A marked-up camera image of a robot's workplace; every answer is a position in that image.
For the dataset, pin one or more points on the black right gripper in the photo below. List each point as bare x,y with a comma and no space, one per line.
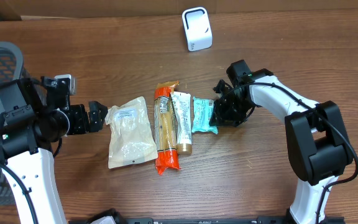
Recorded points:
227,119

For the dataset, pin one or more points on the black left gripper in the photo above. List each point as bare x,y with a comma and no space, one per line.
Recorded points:
97,116

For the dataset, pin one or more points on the teal wet wipes packet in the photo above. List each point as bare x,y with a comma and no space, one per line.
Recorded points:
203,111

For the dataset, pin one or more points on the white Pantene tube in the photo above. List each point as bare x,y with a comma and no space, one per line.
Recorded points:
181,104

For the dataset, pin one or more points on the beige plastic pouch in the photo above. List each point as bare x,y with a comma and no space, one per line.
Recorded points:
131,135

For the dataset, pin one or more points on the orange spaghetti packet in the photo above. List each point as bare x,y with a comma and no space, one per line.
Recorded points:
164,128

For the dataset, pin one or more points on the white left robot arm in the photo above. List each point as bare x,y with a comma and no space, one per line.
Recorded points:
36,114

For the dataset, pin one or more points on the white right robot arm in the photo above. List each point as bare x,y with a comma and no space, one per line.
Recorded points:
317,142

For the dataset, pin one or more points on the white barcode scanner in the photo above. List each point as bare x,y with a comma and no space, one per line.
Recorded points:
197,29

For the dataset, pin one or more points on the brown cardboard backdrop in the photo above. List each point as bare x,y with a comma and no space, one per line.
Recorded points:
14,9

